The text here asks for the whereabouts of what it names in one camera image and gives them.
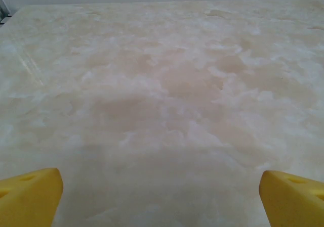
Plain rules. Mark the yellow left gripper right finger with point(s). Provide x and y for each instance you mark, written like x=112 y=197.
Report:
x=293 y=204

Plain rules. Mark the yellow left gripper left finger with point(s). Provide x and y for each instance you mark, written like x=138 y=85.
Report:
x=27 y=201

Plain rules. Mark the aluminium frame post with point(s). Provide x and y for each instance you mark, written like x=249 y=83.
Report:
x=3 y=9

